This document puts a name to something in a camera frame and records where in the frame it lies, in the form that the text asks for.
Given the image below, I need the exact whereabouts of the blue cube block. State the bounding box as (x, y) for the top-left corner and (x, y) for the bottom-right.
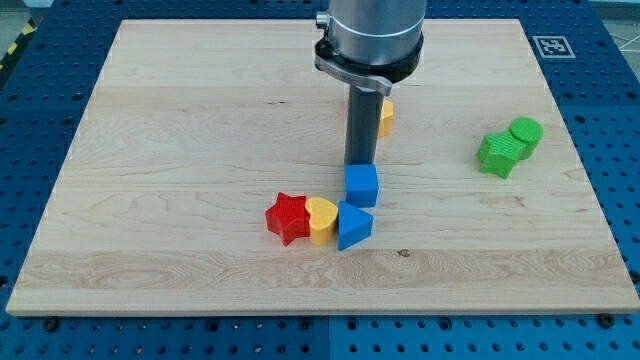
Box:
(344, 164), (379, 208)

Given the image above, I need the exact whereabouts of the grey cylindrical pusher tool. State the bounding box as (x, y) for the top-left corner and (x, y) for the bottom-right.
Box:
(344, 85), (384, 165)

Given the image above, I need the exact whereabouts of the green star block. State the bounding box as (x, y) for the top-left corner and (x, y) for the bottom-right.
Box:
(476, 131), (526, 179)

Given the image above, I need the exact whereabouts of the blue triangle block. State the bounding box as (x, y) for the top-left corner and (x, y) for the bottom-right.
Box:
(337, 201), (374, 251)

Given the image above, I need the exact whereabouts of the yellow heart block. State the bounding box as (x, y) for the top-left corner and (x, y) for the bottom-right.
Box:
(305, 197), (338, 246)

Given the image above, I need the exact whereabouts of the yellow block behind tool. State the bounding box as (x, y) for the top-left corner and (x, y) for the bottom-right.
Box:
(378, 98), (394, 138)

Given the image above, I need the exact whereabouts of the wooden board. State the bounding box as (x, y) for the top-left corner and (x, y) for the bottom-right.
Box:
(7, 19), (639, 316)

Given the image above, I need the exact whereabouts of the green cylinder block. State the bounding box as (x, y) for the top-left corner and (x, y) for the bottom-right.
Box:
(508, 117), (544, 160)

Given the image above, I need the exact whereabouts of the red star block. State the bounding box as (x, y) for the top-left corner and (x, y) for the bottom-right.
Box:
(265, 192), (310, 247)

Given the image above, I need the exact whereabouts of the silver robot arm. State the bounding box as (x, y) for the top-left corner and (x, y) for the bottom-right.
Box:
(314, 0), (427, 96)

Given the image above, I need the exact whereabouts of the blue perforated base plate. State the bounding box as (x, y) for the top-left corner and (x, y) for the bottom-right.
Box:
(1, 1), (639, 359)

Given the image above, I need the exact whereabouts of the white fiducial marker tag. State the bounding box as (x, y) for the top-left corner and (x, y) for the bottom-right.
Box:
(533, 35), (575, 59)

